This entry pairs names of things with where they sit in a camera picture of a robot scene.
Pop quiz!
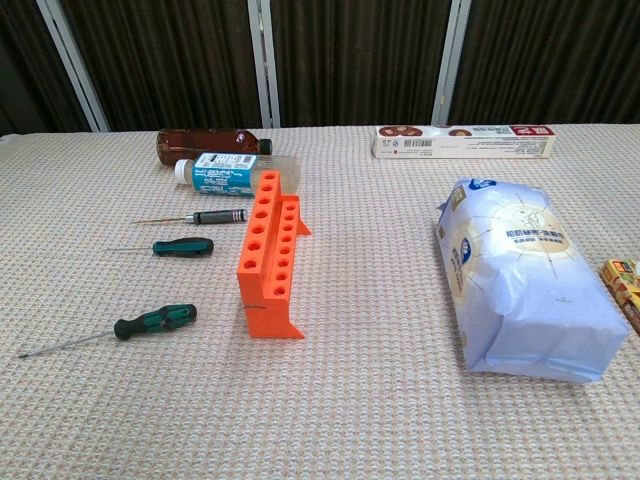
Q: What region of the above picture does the black metal precision screwdriver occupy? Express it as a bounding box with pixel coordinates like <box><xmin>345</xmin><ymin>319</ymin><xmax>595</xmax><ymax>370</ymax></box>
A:
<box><xmin>132</xmin><ymin>208</ymin><xmax>248</xmax><ymax>226</ymax></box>

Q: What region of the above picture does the clear bottle blue label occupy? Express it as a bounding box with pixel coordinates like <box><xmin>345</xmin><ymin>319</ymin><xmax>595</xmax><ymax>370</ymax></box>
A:
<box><xmin>174</xmin><ymin>152</ymin><xmax>301</xmax><ymax>200</ymax></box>

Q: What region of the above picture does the small teal handle screwdriver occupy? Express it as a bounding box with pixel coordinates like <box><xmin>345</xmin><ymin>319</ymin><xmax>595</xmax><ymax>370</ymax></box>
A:
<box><xmin>104</xmin><ymin>237</ymin><xmax>215</xmax><ymax>258</ymax></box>

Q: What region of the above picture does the large green black screwdriver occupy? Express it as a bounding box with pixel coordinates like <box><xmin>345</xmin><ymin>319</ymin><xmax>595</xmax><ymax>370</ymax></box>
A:
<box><xmin>18</xmin><ymin>303</ymin><xmax>198</xmax><ymax>359</ymax></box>

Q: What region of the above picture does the orange plastic screwdriver rack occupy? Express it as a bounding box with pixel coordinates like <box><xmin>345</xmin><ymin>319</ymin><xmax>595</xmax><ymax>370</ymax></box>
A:
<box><xmin>235</xmin><ymin>169</ymin><xmax>314</xmax><ymax>342</ymax></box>

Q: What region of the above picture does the brown tea bottle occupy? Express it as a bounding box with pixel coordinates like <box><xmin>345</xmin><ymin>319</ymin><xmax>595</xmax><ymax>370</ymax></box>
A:
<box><xmin>156</xmin><ymin>127</ymin><xmax>273</xmax><ymax>166</ymax></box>

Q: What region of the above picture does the beige woven tablecloth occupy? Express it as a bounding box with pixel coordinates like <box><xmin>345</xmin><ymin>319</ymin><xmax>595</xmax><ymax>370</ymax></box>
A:
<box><xmin>0</xmin><ymin>123</ymin><xmax>640</xmax><ymax>480</ymax></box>

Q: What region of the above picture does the long white cookie box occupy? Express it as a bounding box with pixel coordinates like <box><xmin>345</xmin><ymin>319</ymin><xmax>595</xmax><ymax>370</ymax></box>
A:
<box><xmin>373</xmin><ymin>124</ymin><xmax>557</xmax><ymax>160</ymax></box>

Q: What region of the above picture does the dark pleated curtain panel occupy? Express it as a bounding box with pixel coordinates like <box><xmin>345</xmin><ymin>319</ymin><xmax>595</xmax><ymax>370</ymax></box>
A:
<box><xmin>59</xmin><ymin>0</ymin><xmax>266</xmax><ymax>131</ymax></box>
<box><xmin>449</xmin><ymin>0</ymin><xmax>640</xmax><ymax>126</ymax></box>
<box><xmin>269</xmin><ymin>0</ymin><xmax>454</xmax><ymax>129</ymax></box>
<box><xmin>0</xmin><ymin>0</ymin><xmax>96</xmax><ymax>135</ymax></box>

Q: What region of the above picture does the pale blue tissue pack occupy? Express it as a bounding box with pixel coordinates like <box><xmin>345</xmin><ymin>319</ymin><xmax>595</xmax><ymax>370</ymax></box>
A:
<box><xmin>433</xmin><ymin>175</ymin><xmax>631</xmax><ymax>385</ymax></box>

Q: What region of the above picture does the yellow snack box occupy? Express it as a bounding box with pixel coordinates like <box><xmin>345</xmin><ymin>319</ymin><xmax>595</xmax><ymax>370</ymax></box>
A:
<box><xmin>598</xmin><ymin>257</ymin><xmax>640</xmax><ymax>335</ymax></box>

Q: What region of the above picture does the grey metal frame post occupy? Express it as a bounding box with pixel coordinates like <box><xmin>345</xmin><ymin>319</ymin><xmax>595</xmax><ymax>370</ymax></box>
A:
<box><xmin>247</xmin><ymin>0</ymin><xmax>282</xmax><ymax>129</ymax></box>
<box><xmin>430</xmin><ymin>0</ymin><xmax>474</xmax><ymax>127</ymax></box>
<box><xmin>35</xmin><ymin>0</ymin><xmax>110</xmax><ymax>133</ymax></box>

